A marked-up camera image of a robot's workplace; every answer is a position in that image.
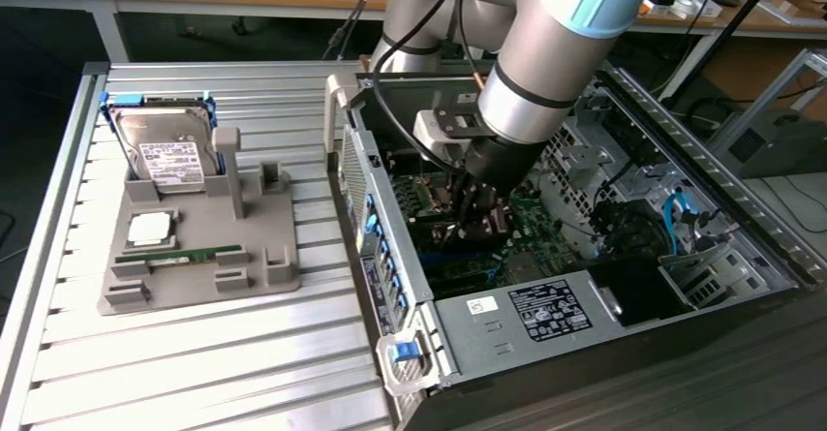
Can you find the silver chipset heatsink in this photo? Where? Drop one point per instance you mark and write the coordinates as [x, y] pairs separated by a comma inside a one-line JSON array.
[[522, 266]]

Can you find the green Dell motherboard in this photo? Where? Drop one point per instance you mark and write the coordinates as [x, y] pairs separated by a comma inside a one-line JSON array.
[[543, 227]]

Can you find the blue case latch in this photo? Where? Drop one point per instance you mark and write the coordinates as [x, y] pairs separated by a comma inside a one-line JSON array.
[[405, 351]]

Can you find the silver CPU chip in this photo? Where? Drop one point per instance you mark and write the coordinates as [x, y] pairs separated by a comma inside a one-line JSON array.
[[150, 230]]

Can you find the CPU socket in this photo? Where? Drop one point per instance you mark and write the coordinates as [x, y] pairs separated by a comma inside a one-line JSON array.
[[434, 193]]

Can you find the hard disk in blue caddy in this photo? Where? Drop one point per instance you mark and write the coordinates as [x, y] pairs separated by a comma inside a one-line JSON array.
[[168, 160]]

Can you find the silver slotted disk bay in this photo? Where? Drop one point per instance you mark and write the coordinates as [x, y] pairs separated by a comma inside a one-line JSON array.
[[711, 281]]

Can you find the grey plastic parts rack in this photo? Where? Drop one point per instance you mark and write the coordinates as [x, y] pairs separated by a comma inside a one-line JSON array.
[[253, 237]]

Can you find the black stand pole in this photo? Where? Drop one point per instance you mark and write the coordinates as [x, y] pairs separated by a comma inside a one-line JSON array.
[[730, 29]]

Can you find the grey power supply unit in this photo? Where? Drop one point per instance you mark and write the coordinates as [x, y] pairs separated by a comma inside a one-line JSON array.
[[501, 324]]

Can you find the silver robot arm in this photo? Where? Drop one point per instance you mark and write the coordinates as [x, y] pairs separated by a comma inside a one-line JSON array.
[[550, 48]]

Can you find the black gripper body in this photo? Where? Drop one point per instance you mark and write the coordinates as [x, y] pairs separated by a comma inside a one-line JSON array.
[[501, 164]]

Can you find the silver perforated drive cage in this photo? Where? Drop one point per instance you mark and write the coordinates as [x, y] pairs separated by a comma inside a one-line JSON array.
[[582, 160]]

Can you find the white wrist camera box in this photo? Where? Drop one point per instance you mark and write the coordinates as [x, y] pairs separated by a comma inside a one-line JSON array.
[[430, 128]]

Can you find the green RAM stick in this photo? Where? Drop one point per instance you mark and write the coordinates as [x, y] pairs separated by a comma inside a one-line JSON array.
[[194, 255]]

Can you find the white small box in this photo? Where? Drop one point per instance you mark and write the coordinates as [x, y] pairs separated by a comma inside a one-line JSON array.
[[694, 9]]

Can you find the blue expansion slot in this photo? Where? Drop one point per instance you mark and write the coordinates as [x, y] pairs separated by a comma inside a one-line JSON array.
[[449, 256]]

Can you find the translucent case corner fixture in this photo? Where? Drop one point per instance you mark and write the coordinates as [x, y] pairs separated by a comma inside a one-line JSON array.
[[410, 378]]

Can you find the black open PC case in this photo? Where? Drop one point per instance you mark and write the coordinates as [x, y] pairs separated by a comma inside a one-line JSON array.
[[582, 392]]

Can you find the dark grey computer tower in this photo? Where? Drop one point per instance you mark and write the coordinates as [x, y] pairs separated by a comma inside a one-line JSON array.
[[775, 145]]

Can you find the beige case corner fixture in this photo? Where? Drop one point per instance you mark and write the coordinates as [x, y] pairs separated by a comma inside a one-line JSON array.
[[342, 92]]

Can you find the aluminium profile frame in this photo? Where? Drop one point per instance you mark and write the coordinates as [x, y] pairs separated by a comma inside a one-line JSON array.
[[801, 70]]

